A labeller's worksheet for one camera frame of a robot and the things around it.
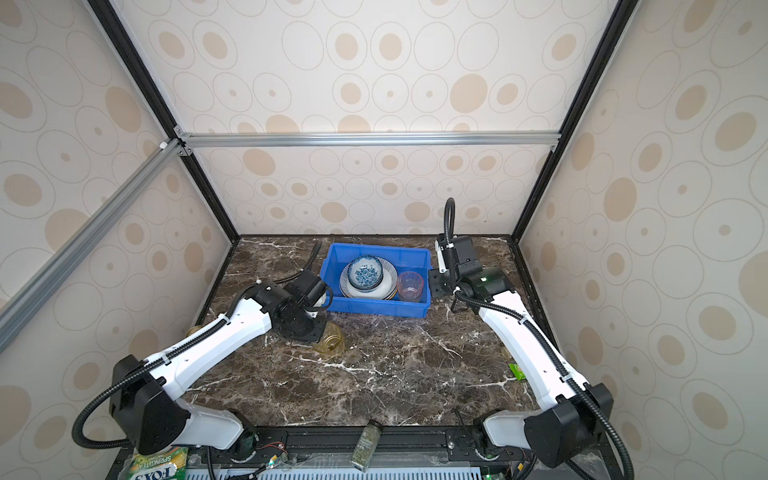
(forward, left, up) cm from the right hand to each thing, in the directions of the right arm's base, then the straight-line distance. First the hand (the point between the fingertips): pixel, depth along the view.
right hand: (440, 276), depth 78 cm
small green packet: (-17, -23, -23) cm, 37 cm away
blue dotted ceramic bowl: (+14, +22, -16) cm, 31 cm away
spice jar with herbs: (-36, +19, -19) cm, 45 cm away
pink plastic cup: (+9, +7, -16) cm, 20 cm away
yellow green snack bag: (-39, +66, -20) cm, 79 cm away
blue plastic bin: (+23, +8, -19) cm, 31 cm away
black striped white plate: (+9, +16, -19) cm, 26 cm away
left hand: (-12, +30, -9) cm, 34 cm away
